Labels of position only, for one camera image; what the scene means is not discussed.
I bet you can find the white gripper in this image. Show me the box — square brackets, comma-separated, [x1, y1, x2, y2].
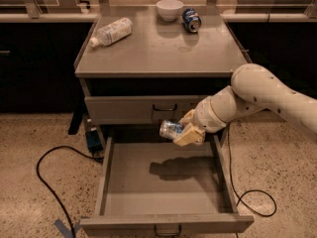
[173, 96, 226, 147]

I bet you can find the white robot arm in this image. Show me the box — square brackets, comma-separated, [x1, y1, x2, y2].
[173, 63, 317, 146]

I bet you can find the open middle drawer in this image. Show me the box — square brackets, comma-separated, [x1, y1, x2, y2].
[80, 135, 254, 237]

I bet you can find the grey metal drawer cabinet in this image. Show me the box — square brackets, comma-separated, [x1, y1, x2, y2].
[73, 4, 256, 238]

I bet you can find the closed top drawer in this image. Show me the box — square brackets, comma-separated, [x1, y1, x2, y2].
[85, 95, 205, 125]

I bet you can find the blue pepsi can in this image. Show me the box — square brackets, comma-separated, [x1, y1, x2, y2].
[182, 8, 201, 33]

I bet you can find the blue power adapter box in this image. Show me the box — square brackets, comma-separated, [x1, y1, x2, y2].
[85, 130, 103, 153]

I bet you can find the white ceramic bowl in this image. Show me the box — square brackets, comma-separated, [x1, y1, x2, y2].
[157, 0, 183, 22]

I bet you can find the clear plastic water bottle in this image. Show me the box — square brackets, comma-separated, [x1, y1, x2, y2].
[89, 17, 133, 47]

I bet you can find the blue floor tape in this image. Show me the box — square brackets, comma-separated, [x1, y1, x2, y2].
[53, 218, 88, 238]

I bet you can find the dark counter cabinet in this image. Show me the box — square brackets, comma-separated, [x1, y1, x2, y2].
[0, 13, 317, 114]

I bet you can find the black floor cable right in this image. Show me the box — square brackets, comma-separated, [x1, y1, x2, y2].
[226, 124, 278, 218]

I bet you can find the black floor cable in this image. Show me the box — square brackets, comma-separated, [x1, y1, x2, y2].
[36, 145, 105, 238]
[226, 124, 278, 218]

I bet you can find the black floor cable left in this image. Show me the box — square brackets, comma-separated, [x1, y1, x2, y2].
[36, 145, 105, 238]

